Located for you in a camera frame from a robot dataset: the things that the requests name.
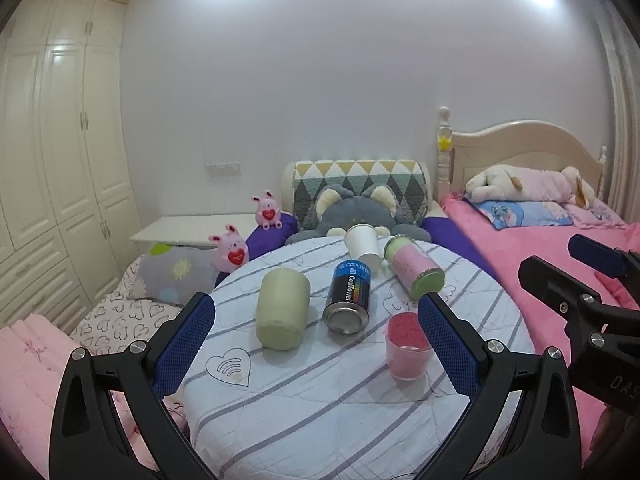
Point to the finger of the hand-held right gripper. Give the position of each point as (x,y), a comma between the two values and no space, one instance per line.
(555,287)
(596,255)

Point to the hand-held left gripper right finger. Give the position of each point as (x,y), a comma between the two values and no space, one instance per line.
(450,347)

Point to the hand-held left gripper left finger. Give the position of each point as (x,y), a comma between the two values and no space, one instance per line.
(184,347)

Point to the light green cup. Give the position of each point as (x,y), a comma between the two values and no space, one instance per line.
(282,310)

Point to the translucent pink cup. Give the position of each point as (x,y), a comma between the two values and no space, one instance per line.
(406,352)

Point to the pink and green cup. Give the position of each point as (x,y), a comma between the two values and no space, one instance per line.
(412,267)

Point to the white paper cup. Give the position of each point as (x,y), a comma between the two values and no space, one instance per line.
(363,247)

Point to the pink bed sheet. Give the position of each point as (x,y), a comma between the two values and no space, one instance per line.
(505,255)

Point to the heart-print white sheet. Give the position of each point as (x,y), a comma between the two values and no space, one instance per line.
(115,320)

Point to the grey flower-print pillow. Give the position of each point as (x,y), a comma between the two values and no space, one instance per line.
(172,272)

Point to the blue cartoon pillow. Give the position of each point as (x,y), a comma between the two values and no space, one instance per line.
(520,212)

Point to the white and pink dog plush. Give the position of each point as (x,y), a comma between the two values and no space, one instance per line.
(530,182)

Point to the large pink pig plush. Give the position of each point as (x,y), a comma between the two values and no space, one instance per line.
(231,252)

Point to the blue metal can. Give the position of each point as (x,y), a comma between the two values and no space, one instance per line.
(348,292)

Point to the white bedside table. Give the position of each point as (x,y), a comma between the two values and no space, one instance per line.
(190,225)

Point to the cream wooden headboard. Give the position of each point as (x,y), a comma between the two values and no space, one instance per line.
(520,150)

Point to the striped white tablecloth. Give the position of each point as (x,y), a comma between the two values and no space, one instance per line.
(310,410)

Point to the pale pink blanket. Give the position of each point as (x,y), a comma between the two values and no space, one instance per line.
(30,365)

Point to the small pink pig plush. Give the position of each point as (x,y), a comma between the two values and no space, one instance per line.
(266,210)

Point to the grey cat cushion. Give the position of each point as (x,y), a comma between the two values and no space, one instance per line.
(350,210)

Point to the yellow star sticker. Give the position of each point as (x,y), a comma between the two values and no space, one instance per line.
(445,141)

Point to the triangle-patterned quilted cover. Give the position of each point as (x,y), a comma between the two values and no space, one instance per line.
(360,175)

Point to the cream wardrobe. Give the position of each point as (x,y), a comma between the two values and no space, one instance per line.
(55,160)

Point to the white door frame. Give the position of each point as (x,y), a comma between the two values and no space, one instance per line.
(622,125)

